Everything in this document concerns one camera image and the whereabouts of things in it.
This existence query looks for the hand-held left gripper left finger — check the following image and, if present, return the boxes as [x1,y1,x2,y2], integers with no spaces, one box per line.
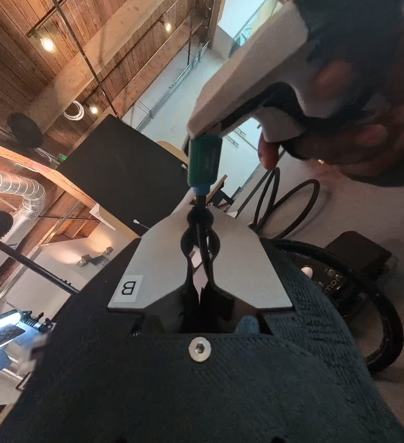
[108,206,202,333]

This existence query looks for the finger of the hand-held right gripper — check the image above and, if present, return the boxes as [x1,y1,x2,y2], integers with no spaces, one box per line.
[187,2,311,138]
[219,84,307,143]

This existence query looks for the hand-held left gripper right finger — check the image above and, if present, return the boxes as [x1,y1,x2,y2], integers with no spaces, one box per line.
[201,207,295,333]

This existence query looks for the thin black cable green plugs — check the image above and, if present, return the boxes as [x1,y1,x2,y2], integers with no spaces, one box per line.
[187,136,321,277]

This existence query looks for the black braided hdmi cable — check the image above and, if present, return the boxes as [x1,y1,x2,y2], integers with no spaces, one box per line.
[270,239,404,374]

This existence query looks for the person's right hand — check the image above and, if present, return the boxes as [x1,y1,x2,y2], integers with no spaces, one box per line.
[258,38,404,188]

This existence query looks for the white paper sign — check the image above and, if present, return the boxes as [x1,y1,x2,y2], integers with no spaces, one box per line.
[89,204,116,230]

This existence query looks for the black acoustic panel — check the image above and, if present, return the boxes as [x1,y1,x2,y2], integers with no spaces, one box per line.
[57,114,197,239]

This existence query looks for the black power brick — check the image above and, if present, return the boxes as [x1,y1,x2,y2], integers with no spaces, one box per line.
[325,231,393,277]

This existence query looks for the black thin pole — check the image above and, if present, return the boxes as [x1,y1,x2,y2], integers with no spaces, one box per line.
[0,240,80,295]

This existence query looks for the open laptop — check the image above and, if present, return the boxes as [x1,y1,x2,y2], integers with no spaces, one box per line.
[0,309,56,383]

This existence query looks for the black round speaker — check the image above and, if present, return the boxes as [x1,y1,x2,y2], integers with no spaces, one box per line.
[7,112,44,147]

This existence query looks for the grey wall bracket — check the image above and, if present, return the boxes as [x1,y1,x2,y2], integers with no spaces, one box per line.
[76,246,114,268]

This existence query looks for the silver ventilation duct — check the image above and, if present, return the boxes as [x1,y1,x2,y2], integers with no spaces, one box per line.
[0,164,46,243]

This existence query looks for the white cable coil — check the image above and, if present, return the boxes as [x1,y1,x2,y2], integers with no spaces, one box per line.
[63,100,85,121]

